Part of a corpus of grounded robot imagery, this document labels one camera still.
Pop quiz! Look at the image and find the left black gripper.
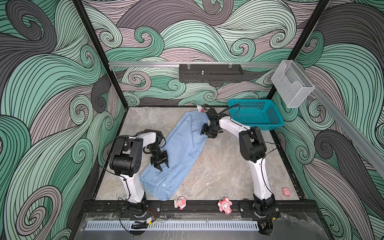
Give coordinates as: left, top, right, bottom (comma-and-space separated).
147, 145, 168, 170

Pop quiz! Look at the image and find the light blue long sleeve shirt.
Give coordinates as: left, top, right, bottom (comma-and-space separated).
140, 111, 209, 201

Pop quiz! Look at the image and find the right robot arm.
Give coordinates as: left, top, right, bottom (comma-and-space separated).
201, 105, 280, 219

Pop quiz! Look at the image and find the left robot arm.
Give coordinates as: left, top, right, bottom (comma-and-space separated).
110, 130, 169, 214

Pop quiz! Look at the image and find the pink white plush toy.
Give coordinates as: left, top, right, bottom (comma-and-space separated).
174, 197, 187, 210

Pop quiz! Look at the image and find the teal plastic basket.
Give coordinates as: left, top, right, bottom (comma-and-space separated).
228, 99, 285, 131

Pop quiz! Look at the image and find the pink pig plush toy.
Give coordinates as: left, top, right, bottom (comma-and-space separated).
218, 198, 233, 215

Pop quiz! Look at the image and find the small pink floor toy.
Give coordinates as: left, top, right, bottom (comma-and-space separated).
282, 188, 291, 197

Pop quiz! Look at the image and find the black perforated wall tray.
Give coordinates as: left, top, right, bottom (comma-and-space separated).
179, 64, 244, 87

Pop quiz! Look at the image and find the aluminium back wall rail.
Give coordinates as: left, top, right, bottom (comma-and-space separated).
109, 61, 280, 69

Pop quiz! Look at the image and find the aluminium wall rail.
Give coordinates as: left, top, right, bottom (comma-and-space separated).
294, 62, 384, 177
109, 61, 280, 69

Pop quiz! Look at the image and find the black front mounting rail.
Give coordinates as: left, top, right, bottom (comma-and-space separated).
80, 200, 319, 219

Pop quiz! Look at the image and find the clear acrylic wall box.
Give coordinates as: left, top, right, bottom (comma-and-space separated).
272, 60, 315, 109

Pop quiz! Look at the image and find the white slotted cable duct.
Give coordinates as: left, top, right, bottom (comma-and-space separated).
85, 220, 259, 232

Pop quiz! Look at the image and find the aluminium right wall rail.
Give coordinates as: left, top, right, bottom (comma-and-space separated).
294, 62, 384, 177

